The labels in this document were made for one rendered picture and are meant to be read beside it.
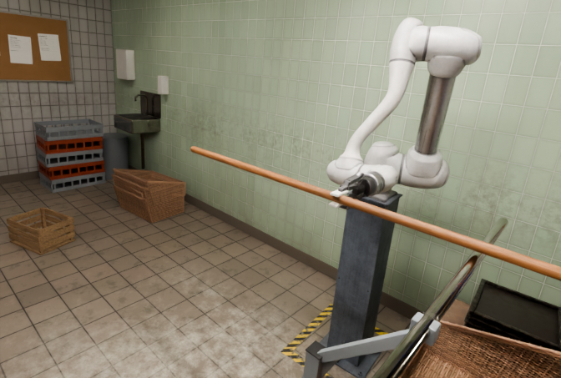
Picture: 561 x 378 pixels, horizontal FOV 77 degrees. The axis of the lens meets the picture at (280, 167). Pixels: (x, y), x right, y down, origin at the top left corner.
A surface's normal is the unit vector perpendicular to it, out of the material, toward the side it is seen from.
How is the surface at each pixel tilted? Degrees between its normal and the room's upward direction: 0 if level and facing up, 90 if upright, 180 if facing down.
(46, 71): 90
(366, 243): 90
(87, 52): 90
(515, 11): 90
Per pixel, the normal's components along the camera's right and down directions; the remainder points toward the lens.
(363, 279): -0.61, 0.18
